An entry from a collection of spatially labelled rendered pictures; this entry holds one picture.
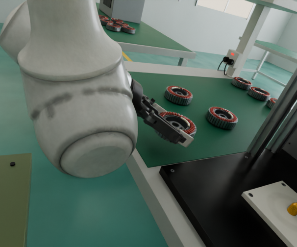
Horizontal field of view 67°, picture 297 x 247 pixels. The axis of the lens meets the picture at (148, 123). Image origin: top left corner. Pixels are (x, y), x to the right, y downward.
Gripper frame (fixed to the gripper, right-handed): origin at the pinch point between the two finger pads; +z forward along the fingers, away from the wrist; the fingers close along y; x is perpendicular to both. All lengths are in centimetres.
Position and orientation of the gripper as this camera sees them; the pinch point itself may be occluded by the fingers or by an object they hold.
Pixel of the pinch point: (173, 126)
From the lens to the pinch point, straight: 59.9
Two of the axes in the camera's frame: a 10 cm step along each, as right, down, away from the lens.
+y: -4.3, -5.6, 7.1
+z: 6.3, 3.7, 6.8
